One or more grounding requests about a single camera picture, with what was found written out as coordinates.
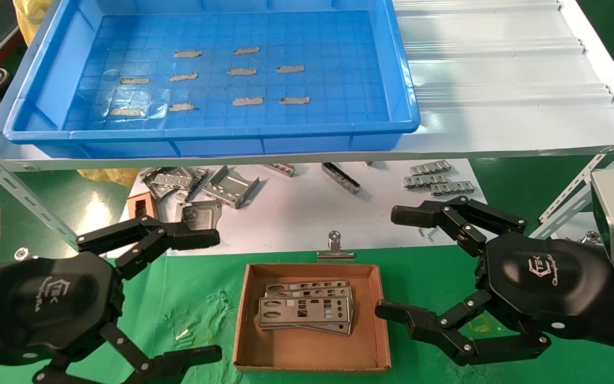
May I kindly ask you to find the brown cardboard box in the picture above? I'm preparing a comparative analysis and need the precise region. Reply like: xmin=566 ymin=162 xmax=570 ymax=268
xmin=233 ymin=262 xmax=392 ymax=373

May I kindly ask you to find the small brown box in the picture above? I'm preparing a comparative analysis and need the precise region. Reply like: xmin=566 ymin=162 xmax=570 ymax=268
xmin=126 ymin=192 xmax=159 ymax=221

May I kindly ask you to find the square silver metal frame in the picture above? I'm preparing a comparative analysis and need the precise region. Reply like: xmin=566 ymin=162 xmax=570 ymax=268
xmin=175 ymin=199 xmax=223 ymax=233

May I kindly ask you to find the white paper sheet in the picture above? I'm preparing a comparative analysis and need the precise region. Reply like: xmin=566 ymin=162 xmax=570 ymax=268
xmin=117 ymin=158 xmax=494 ymax=258

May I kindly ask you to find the flat slotted metal plate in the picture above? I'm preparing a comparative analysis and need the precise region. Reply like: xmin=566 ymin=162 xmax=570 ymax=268
xmin=141 ymin=167 xmax=195 ymax=201

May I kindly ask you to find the folded silver metal bracket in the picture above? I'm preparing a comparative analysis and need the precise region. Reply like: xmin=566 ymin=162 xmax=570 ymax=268
xmin=202 ymin=165 xmax=260 ymax=209

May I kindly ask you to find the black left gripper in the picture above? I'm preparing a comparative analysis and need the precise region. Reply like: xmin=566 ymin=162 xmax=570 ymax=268
xmin=0 ymin=215 xmax=223 ymax=384

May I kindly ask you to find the small silver metal clip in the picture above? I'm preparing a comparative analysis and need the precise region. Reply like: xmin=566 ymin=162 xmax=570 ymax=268
xmin=264 ymin=163 xmax=297 ymax=178

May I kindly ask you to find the silver notched metal strip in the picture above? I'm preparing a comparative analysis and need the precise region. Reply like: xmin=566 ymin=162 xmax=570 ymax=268
xmin=409 ymin=159 xmax=452 ymax=176
xmin=403 ymin=172 xmax=449 ymax=189
xmin=429 ymin=181 xmax=476 ymax=196

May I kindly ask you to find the small bent metal plate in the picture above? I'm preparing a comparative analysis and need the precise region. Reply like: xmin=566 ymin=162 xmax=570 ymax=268
xmin=178 ymin=168 xmax=210 ymax=202

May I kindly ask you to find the blue plastic tray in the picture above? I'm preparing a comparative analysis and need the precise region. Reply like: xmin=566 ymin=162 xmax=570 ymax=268
xmin=4 ymin=0 xmax=421 ymax=159

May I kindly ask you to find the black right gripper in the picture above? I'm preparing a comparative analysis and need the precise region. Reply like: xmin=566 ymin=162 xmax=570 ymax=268
xmin=374 ymin=196 xmax=614 ymax=367

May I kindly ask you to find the white metal shelf board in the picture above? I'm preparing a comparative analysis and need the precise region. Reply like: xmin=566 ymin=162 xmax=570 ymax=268
xmin=0 ymin=0 xmax=614 ymax=172

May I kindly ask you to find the perforated white shelf strut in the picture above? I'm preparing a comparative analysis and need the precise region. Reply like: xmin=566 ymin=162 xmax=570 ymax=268
xmin=0 ymin=134 xmax=79 ymax=252
xmin=530 ymin=140 xmax=614 ymax=241

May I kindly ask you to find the dark metal bar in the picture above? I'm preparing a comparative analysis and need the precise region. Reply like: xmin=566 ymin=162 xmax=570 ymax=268
xmin=321 ymin=162 xmax=361 ymax=194

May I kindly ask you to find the green cloth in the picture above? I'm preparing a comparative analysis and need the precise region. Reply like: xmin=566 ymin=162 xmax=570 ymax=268
xmin=0 ymin=246 xmax=614 ymax=384

